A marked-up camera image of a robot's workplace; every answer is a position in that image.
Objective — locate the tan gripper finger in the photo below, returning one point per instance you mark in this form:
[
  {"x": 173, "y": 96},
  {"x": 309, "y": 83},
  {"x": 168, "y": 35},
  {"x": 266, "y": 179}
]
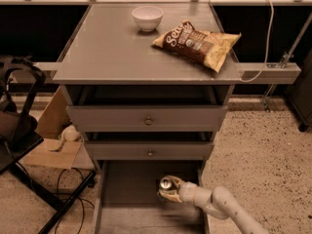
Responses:
[
  {"x": 173, "y": 182},
  {"x": 171, "y": 195}
]

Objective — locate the green soda can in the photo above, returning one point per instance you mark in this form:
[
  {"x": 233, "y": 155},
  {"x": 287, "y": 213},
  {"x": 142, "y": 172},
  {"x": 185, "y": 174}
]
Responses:
[{"x": 162, "y": 184}]

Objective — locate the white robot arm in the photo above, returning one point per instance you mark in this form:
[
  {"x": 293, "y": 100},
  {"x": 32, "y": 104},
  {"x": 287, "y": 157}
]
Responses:
[{"x": 219, "y": 202}]

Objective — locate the grey bottom drawer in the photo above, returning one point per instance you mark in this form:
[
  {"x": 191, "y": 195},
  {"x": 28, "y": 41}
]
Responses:
[{"x": 128, "y": 201}]

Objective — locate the grey drawer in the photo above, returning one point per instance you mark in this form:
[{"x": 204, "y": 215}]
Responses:
[
  {"x": 147, "y": 108},
  {"x": 128, "y": 201},
  {"x": 150, "y": 146}
]

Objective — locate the grey drawer cabinet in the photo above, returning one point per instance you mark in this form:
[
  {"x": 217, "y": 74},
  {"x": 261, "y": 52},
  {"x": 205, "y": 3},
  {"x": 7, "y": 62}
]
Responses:
[{"x": 109, "y": 50}]

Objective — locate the grey middle drawer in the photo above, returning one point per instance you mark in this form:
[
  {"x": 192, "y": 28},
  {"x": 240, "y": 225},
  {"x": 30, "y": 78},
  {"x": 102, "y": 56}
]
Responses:
[{"x": 150, "y": 146}]

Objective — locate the grey top drawer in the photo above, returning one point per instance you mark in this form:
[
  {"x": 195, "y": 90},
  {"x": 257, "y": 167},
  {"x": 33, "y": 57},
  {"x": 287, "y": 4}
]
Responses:
[{"x": 147, "y": 108}]

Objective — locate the cardboard box pieces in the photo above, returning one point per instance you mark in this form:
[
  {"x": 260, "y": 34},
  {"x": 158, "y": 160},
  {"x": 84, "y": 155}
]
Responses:
[{"x": 53, "y": 152}]

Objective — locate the brown chip bag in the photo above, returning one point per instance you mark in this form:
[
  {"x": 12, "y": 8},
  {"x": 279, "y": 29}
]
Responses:
[{"x": 204, "y": 47}]

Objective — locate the black cabinet at right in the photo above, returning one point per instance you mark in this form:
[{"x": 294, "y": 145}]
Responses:
[{"x": 300, "y": 95}]

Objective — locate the white ceramic bowl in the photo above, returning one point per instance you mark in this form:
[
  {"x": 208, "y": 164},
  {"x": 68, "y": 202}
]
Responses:
[{"x": 147, "y": 18}]

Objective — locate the black stand with headset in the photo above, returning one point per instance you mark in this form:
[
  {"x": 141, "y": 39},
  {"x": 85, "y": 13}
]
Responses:
[{"x": 18, "y": 138}]

